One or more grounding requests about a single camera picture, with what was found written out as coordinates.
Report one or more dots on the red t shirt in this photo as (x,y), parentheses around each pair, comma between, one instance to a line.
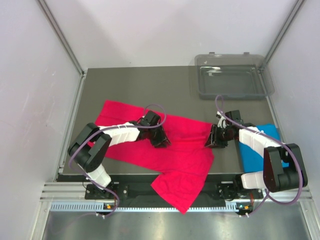
(186,156)

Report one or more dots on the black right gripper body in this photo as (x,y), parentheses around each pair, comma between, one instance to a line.
(223,135)

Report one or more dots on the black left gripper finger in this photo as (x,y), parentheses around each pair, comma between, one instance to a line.
(164,140)
(157,144)

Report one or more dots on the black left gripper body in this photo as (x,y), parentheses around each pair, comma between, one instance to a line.
(156,135)

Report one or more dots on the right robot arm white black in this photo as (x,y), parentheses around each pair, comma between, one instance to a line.
(283,167)

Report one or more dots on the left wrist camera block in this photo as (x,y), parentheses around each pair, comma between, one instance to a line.
(150,120)

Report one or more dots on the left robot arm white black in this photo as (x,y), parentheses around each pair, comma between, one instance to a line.
(90,146)

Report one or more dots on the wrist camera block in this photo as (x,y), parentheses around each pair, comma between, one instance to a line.
(150,120)
(234,115)

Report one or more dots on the clear plastic storage bin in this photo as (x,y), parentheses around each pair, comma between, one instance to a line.
(234,76)

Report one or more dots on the blue folded t shirt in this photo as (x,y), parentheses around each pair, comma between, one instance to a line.
(252,158)

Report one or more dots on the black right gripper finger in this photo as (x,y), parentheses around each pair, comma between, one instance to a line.
(213,133)
(211,142)

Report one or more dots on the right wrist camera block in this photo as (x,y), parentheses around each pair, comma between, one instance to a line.
(234,115)

